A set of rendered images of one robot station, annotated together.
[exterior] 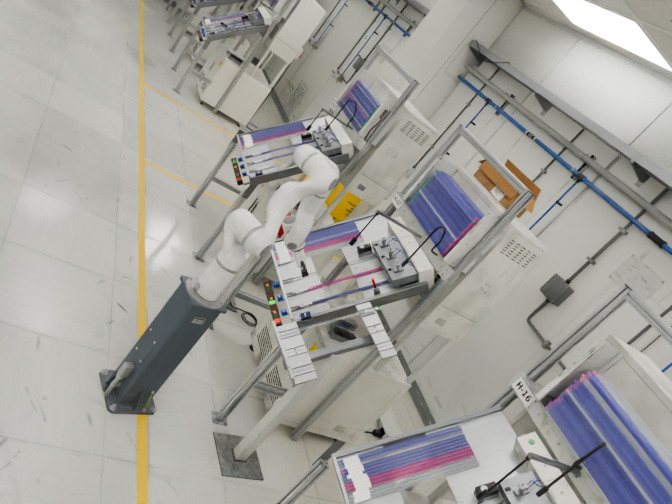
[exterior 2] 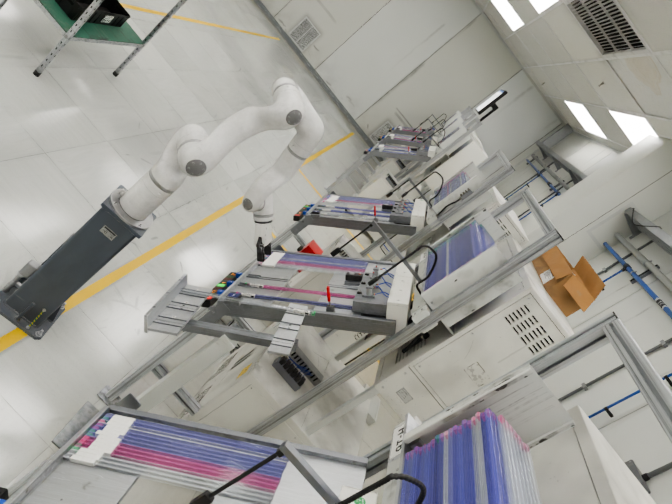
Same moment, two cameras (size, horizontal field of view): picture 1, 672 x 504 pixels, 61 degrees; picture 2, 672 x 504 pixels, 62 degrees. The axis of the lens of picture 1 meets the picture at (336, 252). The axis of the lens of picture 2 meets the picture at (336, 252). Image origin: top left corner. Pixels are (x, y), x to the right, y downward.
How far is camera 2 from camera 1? 1.41 m
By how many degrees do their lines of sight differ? 27
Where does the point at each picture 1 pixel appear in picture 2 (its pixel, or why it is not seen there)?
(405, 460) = (181, 450)
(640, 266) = not seen: outside the picture
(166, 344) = (68, 246)
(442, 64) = (587, 223)
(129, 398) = (18, 303)
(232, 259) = (162, 169)
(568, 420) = (420, 474)
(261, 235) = (195, 145)
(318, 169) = (284, 95)
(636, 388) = (573, 485)
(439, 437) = (251, 450)
